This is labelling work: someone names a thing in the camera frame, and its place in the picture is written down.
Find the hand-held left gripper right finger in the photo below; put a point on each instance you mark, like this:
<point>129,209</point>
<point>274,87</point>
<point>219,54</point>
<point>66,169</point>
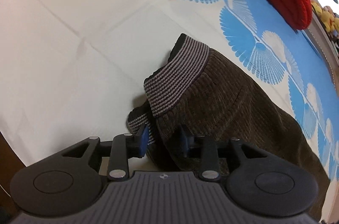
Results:
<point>184,141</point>

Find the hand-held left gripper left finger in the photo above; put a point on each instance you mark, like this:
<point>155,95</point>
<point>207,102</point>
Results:
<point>143,141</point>

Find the blue and cream patterned bedsheet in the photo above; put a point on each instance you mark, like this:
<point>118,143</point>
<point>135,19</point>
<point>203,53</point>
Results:
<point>66,54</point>

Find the grey mattress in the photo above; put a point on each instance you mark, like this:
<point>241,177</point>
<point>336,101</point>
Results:
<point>321,46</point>

